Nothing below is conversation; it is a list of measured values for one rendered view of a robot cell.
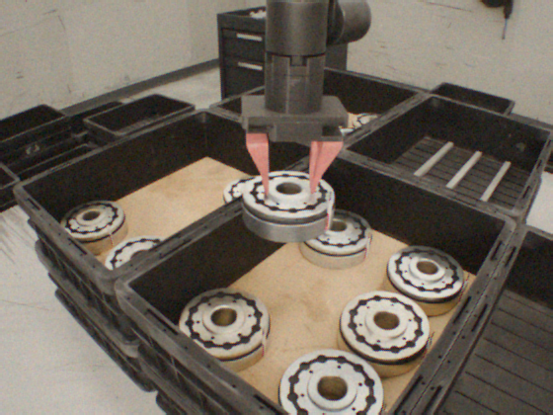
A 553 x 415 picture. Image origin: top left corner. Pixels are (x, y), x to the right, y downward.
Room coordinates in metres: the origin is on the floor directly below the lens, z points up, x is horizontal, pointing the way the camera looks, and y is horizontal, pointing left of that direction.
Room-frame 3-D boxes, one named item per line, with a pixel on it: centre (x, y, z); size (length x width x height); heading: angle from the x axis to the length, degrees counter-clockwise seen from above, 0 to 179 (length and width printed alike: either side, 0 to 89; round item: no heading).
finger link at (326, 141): (0.41, -0.03, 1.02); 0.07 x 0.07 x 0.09; 4
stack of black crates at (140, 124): (1.67, 0.57, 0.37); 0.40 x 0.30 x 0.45; 141
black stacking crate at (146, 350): (0.36, -0.07, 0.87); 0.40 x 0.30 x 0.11; 140
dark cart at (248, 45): (2.38, -0.06, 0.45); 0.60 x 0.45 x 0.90; 141
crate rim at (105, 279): (0.55, 0.16, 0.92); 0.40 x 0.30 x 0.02; 140
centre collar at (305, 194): (0.41, -0.02, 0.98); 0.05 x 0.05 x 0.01
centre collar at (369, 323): (0.31, -0.12, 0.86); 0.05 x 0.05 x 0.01
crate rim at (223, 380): (0.36, -0.07, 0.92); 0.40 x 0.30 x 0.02; 140
